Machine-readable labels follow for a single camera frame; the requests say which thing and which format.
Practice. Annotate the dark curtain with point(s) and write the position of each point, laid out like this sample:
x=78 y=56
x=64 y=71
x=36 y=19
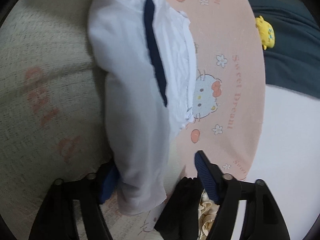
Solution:
x=290 y=42

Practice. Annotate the cream ruffled folded garment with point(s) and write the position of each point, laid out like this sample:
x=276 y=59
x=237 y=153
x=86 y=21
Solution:
x=206 y=217

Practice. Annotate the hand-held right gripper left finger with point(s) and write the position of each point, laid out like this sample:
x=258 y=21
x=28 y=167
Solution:
x=108 y=185

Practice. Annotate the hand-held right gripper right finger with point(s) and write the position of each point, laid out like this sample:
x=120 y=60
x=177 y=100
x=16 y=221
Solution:
x=205 y=177

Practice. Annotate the yellow plush toy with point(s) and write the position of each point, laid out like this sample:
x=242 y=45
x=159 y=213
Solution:
x=266 y=33

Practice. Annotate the pink cat printed blanket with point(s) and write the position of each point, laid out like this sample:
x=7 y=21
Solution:
x=225 y=92

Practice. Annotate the white t-shirt with navy trim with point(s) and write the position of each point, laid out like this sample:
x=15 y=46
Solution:
x=130 y=80

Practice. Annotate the black folded garment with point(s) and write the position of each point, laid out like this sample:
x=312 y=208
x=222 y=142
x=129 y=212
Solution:
x=177 y=205

